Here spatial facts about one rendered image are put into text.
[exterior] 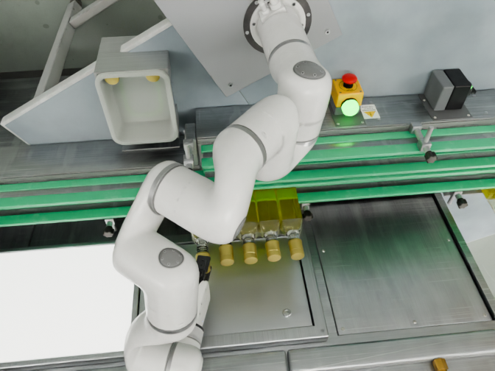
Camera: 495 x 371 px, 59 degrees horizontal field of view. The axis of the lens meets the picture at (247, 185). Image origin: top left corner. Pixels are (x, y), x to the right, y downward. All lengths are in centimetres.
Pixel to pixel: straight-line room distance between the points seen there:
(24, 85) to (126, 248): 143
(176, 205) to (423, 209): 98
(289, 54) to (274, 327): 66
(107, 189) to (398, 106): 83
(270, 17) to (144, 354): 71
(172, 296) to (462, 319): 85
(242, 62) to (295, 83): 33
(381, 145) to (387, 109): 13
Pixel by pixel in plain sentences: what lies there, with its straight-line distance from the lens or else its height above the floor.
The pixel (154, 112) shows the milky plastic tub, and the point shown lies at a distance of 122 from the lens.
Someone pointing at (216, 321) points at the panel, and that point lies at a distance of 114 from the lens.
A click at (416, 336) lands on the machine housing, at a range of 121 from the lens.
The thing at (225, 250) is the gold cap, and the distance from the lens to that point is 107.
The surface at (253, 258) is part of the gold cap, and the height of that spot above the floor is 116.
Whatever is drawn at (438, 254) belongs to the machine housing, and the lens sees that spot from 139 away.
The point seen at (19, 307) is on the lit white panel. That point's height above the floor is 117.
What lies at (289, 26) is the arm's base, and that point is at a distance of 93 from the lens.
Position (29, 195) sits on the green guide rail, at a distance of 128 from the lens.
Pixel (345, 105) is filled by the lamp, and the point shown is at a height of 85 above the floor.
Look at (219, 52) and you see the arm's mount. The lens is 106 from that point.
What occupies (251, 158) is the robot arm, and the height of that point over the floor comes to 127.
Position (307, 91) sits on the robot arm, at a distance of 77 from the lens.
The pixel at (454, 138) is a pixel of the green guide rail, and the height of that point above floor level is 92.
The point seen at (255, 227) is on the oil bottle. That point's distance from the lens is 110.
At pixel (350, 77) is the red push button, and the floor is 80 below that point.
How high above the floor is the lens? 171
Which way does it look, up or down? 41 degrees down
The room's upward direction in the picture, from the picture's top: 173 degrees clockwise
